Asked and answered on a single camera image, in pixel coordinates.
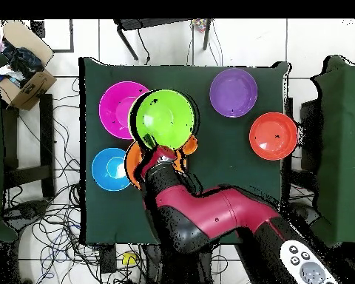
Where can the pink bowl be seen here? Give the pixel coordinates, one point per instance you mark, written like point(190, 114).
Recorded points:
point(115, 110)

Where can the blue round bowl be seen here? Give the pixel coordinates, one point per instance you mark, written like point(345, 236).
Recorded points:
point(105, 171)

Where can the dark green table cloth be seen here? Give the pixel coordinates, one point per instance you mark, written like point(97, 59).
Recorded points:
point(112, 219)

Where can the black bench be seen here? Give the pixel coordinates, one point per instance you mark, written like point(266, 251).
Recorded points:
point(47, 142)

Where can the purple bowl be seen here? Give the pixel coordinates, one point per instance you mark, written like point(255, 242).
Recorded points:
point(233, 93)

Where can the black pedestal foot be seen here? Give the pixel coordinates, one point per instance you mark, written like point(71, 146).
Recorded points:
point(309, 216)
point(23, 211)

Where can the dark clothes pile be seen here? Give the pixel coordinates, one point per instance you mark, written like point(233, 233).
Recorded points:
point(23, 63)

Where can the green bowl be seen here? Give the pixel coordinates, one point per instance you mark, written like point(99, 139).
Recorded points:
point(165, 118)

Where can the black chair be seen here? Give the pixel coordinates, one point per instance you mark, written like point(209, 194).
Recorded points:
point(310, 136)

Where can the yellow ball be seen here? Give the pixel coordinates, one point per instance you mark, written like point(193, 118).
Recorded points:
point(129, 258)

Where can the large orange bowl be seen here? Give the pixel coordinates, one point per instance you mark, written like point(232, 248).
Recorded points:
point(133, 165)

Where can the black metal frame table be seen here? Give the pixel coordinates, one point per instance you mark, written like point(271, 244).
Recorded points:
point(153, 23)

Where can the large red-orange bowl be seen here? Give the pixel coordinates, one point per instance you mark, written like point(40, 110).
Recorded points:
point(272, 136)

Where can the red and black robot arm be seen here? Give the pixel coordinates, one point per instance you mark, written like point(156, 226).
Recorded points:
point(210, 213)

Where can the cardboard box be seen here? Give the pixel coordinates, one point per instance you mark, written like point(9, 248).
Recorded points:
point(32, 85)

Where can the black power adapter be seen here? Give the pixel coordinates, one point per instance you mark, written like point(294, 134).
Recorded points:
point(108, 257)

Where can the orange cup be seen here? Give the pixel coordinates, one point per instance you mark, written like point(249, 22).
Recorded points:
point(191, 145)

